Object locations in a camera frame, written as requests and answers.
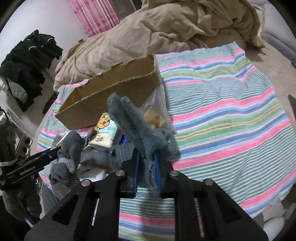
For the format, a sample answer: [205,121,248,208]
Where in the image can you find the grey glove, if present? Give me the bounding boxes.
[49,131,136,189]
[107,93,179,190]

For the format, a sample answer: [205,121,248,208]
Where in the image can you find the white sock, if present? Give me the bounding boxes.
[76,165,108,182]

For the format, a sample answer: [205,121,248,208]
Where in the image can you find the yellow cartoon tissue pack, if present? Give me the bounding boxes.
[88,113,118,149]

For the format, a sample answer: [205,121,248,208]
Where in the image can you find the grey hanging garment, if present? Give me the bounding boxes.
[7,78,28,103]

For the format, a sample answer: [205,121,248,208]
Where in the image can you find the blue tissue pack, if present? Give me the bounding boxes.
[116,134,129,145]

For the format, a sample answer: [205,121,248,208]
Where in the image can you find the striped colourful towel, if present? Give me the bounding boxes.
[36,41,296,241]

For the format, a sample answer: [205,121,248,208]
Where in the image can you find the black hanging clothes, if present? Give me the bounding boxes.
[1,30,63,112]

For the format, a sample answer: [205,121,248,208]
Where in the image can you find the clear snack bag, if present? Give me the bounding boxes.
[138,85,177,134]

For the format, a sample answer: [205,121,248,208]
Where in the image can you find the brown cardboard box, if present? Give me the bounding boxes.
[55,54,162,130]

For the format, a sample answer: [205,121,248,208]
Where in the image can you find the pink curtain left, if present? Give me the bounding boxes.
[69,0,120,37]

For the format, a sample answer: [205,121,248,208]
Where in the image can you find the dark window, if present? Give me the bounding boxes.
[109,0,142,20]

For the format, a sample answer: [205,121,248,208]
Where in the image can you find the tan rumpled duvet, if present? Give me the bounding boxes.
[53,1,264,91]

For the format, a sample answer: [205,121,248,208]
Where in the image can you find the grey pillow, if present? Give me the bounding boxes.
[262,3,295,67]

